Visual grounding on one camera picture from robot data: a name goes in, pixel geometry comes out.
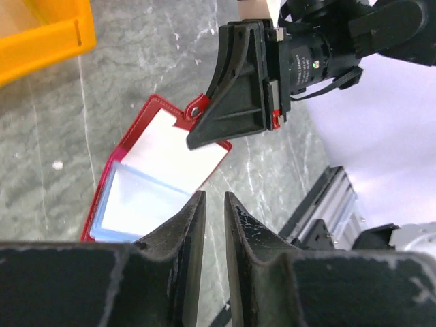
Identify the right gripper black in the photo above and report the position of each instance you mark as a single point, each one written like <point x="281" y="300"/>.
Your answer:
<point x="262" y="69"/>

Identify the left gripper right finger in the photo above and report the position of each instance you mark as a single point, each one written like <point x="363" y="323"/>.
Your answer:
<point x="273" y="283"/>

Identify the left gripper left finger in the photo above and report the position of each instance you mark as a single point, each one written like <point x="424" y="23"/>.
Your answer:
<point x="154" y="281"/>

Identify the red card holder wallet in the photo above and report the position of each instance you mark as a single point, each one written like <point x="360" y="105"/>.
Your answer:
<point x="151" y="173"/>

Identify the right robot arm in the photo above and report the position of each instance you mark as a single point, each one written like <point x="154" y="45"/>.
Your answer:
<point x="401" y="30"/>

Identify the yellow plastic bin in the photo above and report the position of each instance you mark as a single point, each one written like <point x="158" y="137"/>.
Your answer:
<point x="36" y="34"/>

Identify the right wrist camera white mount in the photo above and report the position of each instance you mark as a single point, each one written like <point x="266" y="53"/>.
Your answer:
<point x="259" y="9"/>

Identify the aluminium mounting rail frame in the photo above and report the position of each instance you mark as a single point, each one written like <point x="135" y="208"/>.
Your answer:
<point x="330" y="218"/>

